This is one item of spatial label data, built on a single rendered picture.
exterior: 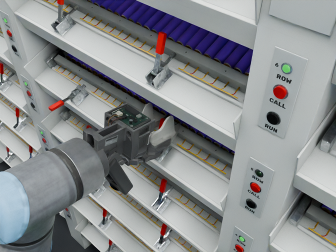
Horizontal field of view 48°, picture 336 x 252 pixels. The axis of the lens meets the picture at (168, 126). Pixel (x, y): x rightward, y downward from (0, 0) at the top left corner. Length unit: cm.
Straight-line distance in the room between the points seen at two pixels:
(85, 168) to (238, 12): 30
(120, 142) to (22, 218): 20
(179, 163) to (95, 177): 23
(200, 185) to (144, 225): 42
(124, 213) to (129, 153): 53
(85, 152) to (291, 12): 34
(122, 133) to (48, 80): 44
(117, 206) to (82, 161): 61
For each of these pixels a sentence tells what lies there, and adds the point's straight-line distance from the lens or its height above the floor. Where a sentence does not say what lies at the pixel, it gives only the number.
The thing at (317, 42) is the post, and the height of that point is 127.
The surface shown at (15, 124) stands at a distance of 147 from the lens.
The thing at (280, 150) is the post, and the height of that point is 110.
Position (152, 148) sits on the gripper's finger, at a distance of 68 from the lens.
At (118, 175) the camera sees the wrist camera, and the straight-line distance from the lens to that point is 67.
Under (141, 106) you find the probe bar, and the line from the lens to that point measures 83.
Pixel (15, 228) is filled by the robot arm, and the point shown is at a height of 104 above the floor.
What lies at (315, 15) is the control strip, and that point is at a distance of 41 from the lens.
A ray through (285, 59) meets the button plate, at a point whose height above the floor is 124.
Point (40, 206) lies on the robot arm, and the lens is 54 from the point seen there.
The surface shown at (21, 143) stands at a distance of 169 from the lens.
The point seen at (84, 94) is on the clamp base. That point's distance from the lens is 93.
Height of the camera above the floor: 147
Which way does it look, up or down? 44 degrees down
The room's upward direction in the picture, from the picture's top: straight up
